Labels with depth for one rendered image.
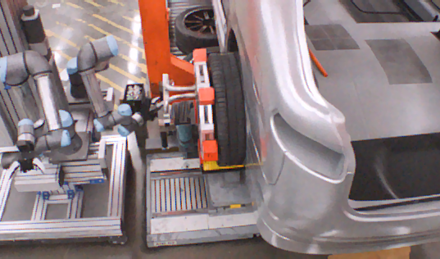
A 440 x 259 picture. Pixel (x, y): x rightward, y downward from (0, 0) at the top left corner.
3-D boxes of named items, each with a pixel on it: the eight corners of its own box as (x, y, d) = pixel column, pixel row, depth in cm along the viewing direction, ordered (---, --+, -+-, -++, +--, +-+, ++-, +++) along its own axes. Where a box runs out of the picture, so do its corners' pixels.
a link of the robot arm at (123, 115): (114, 115, 227) (117, 130, 235) (133, 108, 231) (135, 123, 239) (109, 107, 232) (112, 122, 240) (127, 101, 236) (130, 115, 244)
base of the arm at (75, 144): (55, 156, 226) (49, 143, 219) (59, 137, 237) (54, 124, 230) (80, 154, 227) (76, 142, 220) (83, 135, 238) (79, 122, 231)
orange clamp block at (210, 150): (216, 148, 230) (218, 161, 223) (201, 149, 229) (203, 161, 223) (215, 138, 225) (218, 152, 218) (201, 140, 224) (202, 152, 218)
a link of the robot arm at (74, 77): (66, 77, 262) (61, 60, 253) (86, 70, 267) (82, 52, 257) (72, 87, 255) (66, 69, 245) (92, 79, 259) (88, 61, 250)
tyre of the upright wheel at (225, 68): (268, 113, 202) (247, 27, 242) (219, 117, 200) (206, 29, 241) (257, 184, 254) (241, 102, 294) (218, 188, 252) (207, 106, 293)
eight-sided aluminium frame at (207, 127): (215, 176, 246) (213, 105, 208) (203, 178, 245) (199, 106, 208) (206, 114, 285) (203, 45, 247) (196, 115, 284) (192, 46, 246)
